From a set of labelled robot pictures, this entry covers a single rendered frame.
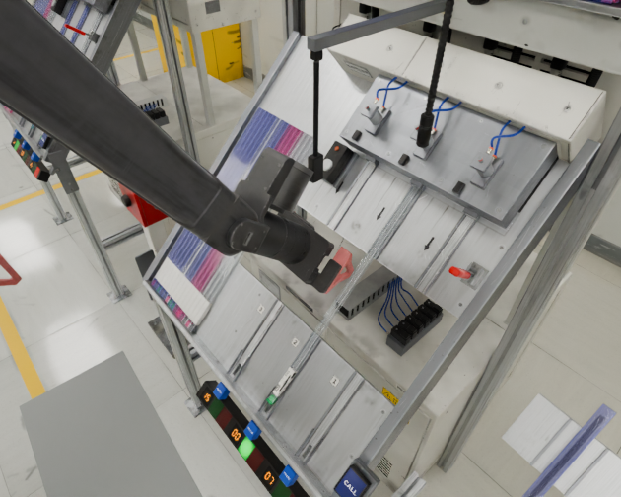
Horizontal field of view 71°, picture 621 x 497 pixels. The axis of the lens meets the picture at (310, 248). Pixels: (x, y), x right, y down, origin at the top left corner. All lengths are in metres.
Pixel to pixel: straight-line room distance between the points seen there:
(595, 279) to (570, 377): 0.63
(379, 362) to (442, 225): 0.43
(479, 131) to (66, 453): 1.01
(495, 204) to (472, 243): 0.09
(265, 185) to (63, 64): 0.25
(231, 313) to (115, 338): 1.13
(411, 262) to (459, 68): 0.33
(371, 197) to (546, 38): 0.36
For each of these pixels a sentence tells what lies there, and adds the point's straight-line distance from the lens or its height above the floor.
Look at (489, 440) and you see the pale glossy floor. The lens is 1.77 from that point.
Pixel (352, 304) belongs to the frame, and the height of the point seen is 0.66.
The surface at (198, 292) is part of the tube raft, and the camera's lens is 1.02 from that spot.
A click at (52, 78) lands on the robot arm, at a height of 1.42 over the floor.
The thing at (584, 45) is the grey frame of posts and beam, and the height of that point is 1.33.
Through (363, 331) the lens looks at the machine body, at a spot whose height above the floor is 0.62.
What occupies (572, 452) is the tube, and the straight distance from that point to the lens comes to 0.59.
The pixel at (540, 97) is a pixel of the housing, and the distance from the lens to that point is 0.74.
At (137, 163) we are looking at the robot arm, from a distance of 0.36.
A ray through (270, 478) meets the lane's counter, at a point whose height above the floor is 0.66.
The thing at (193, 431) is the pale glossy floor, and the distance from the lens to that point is 1.72.
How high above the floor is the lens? 1.53
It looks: 43 degrees down
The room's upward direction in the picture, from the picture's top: straight up
